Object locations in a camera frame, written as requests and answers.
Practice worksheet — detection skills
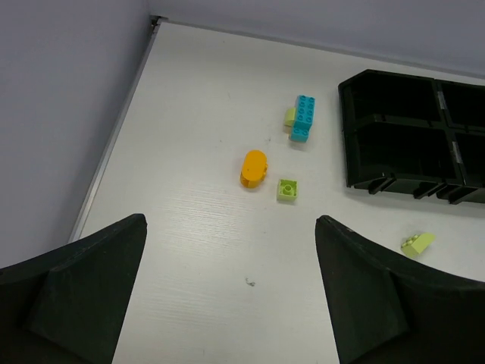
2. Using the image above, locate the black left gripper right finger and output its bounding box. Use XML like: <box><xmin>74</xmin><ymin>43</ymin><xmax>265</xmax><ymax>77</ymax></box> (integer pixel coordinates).
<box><xmin>315</xmin><ymin>215</ymin><xmax>484</xmax><ymax>363</ymax></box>

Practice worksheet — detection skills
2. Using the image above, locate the light green sloped lego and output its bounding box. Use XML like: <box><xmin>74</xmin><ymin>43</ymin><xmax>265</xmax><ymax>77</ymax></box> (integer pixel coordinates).
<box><xmin>401</xmin><ymin>233</ymin><xmax>436</xmax><ymax>259</ymax></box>

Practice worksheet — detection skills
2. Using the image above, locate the black four-compartment bin tray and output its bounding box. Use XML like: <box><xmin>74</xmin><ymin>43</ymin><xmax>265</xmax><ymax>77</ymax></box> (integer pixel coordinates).
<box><xmin>338</xmin><ymin>70</ymin><xmax>484</xmax><ymax>205</ymax></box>

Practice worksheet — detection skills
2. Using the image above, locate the turquoise lego block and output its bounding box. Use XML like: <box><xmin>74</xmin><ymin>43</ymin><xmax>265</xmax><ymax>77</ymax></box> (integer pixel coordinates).
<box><xmin>289</xmin><ymin>95</ymin><xmax>315</xmax><ymax>143</ymax></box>

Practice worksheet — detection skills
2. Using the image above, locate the orange rounded lego block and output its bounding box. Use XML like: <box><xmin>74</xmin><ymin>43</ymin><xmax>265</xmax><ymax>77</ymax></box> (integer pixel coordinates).
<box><xmin>239</xmin><ymin>150</ymin><xmax>268</xmax><ymax>189</ymax></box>

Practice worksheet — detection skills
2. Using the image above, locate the light green square lego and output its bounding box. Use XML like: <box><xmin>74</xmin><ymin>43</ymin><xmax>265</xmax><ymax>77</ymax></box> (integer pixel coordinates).
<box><xmin>277</xmin><ymin>179</ymin><xmax>298</xmax><ymax>202</ymax></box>

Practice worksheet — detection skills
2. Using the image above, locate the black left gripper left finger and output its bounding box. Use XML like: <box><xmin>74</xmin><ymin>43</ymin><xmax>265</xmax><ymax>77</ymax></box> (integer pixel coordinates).
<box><xmin>1</xmin><ymin>214</ymin><xmax>147</xmax><ymax>363</ymax></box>

